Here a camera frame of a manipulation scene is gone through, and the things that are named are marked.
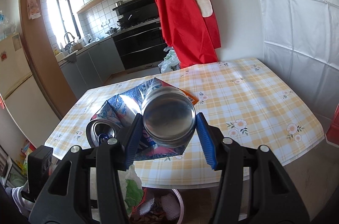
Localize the crushed blue white can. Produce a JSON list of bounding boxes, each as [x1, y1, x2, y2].
[[86, 78, 196, 161]]

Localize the white plastic bag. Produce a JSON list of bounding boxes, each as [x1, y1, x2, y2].
[[118, 164, 144, 217]]

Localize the maroon trash bin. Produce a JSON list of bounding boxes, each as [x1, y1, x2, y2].
[[129, 187, 185, 224]]

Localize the grey kitchen cabinets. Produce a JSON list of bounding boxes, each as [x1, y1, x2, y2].
[[59, 37, 125, 99]]

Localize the kitchen faucet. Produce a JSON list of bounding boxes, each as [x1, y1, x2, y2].
[[64, 32, 75, 53]]

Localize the cream refrigerator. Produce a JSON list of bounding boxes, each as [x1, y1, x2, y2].
[[0, 33, 60, 148]]

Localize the yellow plaid tablecloth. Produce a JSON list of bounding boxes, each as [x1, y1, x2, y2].
[[44, 57, 325, 187]]

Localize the orange snack packet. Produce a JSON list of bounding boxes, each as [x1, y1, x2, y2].
[[180, 89, 199, 105]]

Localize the steel pot on stove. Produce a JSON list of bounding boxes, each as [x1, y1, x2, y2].
[[106, 27, 120, 36]]

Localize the black oven stove unit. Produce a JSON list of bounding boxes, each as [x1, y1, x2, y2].
[[113, 0, 167, 70]]

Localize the plastic bags on floor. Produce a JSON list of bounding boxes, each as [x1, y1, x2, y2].
[[158, 47, 181, 74]]

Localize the red hanging apron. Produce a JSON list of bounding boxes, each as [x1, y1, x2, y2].
[[155, 0, 221, 68]]

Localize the wooden door frame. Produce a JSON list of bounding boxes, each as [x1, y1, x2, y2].
[[19, 0, 77, 119]]

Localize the white quilted wall cover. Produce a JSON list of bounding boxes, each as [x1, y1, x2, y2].
[[259, 0, 338, 120]]

